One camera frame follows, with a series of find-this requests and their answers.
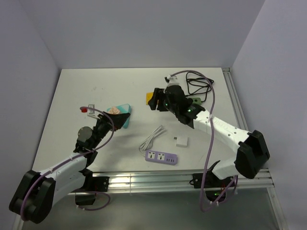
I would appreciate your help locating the aluminium front rail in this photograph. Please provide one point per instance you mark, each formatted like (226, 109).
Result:
(172, 181)

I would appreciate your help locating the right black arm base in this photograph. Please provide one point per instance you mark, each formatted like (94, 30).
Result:
(211, 181)

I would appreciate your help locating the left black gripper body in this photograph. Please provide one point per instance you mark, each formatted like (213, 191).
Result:
(101, 130)

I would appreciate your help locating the purple power strip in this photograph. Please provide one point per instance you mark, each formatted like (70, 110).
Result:
(161, 157)

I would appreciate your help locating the aluminium side rail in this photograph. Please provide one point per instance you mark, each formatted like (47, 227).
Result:
(237, 107)

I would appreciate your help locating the pink cube socket adapter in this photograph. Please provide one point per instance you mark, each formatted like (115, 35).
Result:
(113, 111)

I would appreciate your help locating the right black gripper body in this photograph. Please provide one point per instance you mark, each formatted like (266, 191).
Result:
(164, 105)

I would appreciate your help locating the teal triangular power strip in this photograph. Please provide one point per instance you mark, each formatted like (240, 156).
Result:
(125, 108)

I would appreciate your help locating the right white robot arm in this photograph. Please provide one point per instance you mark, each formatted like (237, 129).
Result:
(203, 120)

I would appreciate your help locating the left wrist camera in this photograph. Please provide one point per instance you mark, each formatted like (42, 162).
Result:
(89, 110)

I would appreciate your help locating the white plug of purple strip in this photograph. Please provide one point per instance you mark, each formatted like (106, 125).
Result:
(181, 141)

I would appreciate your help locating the yellow cube socket adapter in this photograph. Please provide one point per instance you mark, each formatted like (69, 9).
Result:
(149, 95)

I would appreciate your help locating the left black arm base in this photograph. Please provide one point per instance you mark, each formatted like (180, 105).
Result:
(93, 186)

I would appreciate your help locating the green power strip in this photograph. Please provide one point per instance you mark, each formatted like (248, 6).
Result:
(196, 100)

